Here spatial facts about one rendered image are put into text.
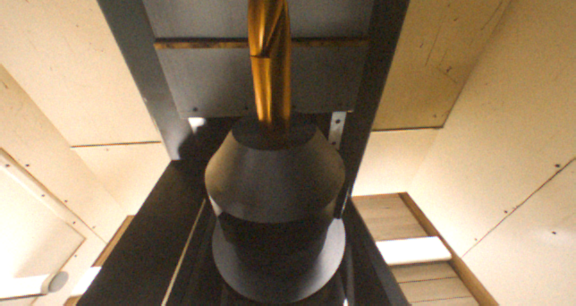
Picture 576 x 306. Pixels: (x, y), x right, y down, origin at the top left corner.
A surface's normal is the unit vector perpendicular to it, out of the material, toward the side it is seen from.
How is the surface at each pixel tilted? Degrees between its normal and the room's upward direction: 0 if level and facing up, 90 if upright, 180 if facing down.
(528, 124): 90
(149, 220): 180
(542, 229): 90
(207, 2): 90
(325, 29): 91
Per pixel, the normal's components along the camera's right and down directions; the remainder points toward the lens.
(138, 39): 0.10, 0.56
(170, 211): 0.00, -0.83
